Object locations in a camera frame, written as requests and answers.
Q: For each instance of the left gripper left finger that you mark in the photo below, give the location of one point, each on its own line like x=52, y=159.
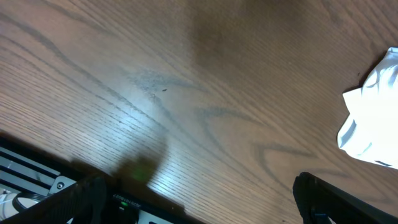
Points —
x=81, y=202

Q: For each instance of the white t-shirt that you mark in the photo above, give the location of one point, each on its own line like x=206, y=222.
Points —
x=369, y=133

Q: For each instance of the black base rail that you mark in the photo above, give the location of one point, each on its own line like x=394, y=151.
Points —
x=30, y=177

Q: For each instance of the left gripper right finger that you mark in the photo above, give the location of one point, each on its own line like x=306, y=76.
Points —
x=320, y=202

